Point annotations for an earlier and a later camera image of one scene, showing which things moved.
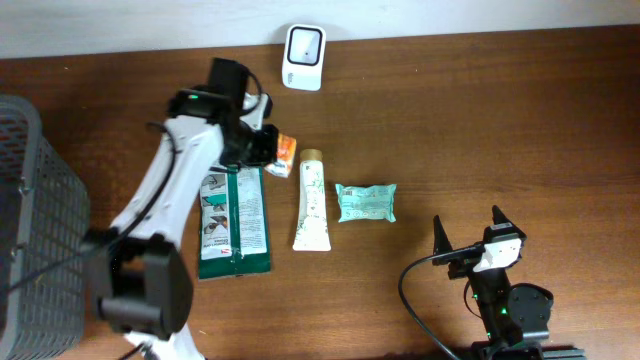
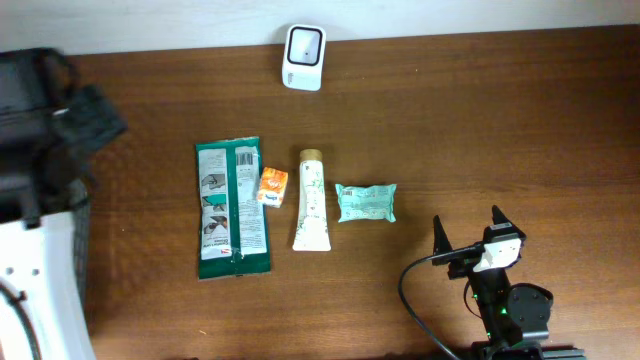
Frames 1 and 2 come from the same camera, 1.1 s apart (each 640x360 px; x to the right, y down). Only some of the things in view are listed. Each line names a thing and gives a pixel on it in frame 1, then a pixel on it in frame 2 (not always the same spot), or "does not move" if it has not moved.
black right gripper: (442, 242) does not move
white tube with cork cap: (312, 232) does not move
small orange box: (285, 152) to (272, 186)
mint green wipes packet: (367, 202) does not move
